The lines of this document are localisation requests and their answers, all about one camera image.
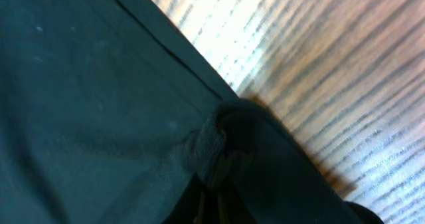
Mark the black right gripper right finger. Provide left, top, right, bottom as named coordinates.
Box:
left=216, top=180, right=257, bottom=224

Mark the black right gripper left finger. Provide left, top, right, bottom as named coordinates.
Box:
left=163, top=177, right=205, bottom=224

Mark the black polo shirt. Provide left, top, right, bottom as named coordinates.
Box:
left=1, top=0, right=380, bottom=223

